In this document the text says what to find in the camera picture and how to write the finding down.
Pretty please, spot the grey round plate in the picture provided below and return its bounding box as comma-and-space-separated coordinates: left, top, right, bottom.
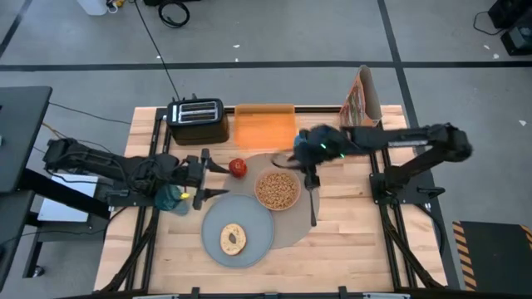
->
200, 194, 275, 268

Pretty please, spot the long black floor cable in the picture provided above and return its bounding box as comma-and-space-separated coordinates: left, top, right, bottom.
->
133, 0, 182, 102

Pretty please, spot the white paper sheet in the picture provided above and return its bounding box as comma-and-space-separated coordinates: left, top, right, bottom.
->
37, 173, 100, 223

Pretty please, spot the white container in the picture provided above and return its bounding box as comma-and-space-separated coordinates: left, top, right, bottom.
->
76, 0, 110, 17

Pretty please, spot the black aluminium table frame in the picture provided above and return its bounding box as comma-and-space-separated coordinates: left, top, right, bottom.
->
99, 105, 448, 299

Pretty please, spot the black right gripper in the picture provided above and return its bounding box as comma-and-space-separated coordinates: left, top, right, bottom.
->
289, 139, 334, 192

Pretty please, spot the red yellow apple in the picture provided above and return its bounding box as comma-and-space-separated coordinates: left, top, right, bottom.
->
229, 158, 249, 179

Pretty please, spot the coiled black cable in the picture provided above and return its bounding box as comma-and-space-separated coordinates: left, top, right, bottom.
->
157, 0, 191, 29

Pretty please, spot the black equipment case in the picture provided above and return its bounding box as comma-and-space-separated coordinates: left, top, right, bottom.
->
500, 22, 532, 56
488, 0, 532, 30

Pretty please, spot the hazard striped black mat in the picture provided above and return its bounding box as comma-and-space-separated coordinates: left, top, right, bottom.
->
451, 219, 532, 292

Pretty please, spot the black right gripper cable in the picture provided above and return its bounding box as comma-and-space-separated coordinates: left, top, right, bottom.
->
271, 151, 307, 170

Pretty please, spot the grey round placemat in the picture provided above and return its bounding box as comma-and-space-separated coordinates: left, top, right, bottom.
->
222, 152, 321, 250

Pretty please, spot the black diagonal beam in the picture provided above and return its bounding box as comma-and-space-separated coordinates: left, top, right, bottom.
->
18, 168, 111, 219

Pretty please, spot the colourful cereal box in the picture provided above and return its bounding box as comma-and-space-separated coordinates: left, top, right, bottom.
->
338, 64, 383, 128

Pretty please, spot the black desk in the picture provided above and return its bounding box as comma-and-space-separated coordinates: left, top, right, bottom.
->
0, 86, 53, 194

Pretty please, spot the black rolling stand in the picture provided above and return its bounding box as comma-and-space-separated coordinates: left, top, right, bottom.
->
22, 215, 110, 279

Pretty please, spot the pink bowl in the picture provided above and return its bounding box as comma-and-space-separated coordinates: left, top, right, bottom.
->
254, 167, 302, 212

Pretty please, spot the oat ring cereal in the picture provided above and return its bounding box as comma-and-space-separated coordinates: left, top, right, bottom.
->
256, 171, 299, 208

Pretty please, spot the bagel half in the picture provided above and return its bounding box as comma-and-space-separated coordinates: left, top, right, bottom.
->
219, 222, 248, 256

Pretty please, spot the teal faceted plastic cup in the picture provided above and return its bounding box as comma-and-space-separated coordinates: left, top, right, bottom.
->
154, 184, 190, 216

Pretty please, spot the black toaster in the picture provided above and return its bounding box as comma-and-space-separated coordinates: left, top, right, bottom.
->
165, 97, 230, 145

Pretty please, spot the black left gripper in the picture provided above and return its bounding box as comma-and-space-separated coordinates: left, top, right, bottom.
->
182, 148, 232, 211

